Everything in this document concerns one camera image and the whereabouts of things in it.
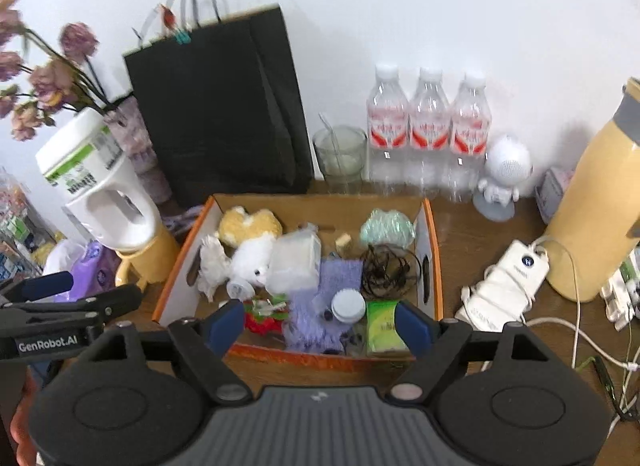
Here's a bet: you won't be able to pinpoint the green tissue packet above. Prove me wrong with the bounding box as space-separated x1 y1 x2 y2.
366 300 409 356

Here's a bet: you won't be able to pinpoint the green red snack wrapper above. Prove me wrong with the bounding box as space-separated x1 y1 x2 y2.
243 295 290 336

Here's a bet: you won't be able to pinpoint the white tissue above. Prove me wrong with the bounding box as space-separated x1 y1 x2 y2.
196 235 230 303

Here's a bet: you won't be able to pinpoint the black earphone cable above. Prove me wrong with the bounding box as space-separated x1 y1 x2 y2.
359 243 422 299

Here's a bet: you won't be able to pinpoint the purple knitted pouch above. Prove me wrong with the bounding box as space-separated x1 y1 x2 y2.
282 258 362 354

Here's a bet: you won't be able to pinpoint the alpaca plush toy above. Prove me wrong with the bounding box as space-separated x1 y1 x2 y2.
216 206 283 287

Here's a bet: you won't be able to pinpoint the translucent cotton swab box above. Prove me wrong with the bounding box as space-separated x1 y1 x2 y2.
266 230 321 296

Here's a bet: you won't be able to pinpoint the cream eraser block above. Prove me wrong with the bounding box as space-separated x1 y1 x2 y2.
335 233 352 251

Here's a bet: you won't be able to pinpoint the person left hand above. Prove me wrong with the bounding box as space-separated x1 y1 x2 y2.
10 371 38 466

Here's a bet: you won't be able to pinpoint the purple tissue pack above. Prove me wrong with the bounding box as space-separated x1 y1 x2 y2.
43 239 120 302

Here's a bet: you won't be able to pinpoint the yellow mug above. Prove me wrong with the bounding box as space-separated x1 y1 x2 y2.
115 226 180 291

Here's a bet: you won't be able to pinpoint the white power adapter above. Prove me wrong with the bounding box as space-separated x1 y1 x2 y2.
454 241 549 333

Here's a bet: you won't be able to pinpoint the red cardboard box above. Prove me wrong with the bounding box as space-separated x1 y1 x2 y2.
153 194 444 372

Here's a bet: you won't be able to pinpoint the white detergent bottle vase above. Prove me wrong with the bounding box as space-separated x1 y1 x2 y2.
36 108 160 252

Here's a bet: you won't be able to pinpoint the water bottle left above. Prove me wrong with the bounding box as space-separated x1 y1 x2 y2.
367 62 409 195

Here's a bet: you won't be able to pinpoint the water bottle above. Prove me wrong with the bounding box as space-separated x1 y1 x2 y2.
407 67 451 198
367 62 409 195
444 71 492 203

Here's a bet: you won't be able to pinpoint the water bottle middle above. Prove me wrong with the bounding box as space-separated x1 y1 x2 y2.
407 67 451 198

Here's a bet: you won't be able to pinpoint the white robot speaker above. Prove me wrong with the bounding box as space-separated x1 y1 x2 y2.
472 135 533 222

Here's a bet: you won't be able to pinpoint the grey small box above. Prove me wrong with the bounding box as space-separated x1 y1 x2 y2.
534 167 574 224

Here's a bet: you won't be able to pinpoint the glass cup with spoon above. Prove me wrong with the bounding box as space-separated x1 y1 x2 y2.
312 114 367 195

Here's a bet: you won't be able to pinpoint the yellow thermos jug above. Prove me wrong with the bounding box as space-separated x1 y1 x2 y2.
541 78 639 302

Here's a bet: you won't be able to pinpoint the white power strip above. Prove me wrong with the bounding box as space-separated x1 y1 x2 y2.
600 247 640 331

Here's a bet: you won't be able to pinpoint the dried pink flowers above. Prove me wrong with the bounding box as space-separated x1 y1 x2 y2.
1 0 110 142

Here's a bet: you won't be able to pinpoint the water bottle right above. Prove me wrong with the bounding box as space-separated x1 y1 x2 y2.
444 71 492 203

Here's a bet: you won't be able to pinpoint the black paper bag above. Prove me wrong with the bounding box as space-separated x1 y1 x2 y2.
124 0 314 207

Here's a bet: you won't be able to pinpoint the white charging cable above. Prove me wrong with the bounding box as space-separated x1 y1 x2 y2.
524 236 640 447

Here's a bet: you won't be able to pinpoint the green thin wire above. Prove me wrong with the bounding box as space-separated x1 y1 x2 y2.
572 354 622 412

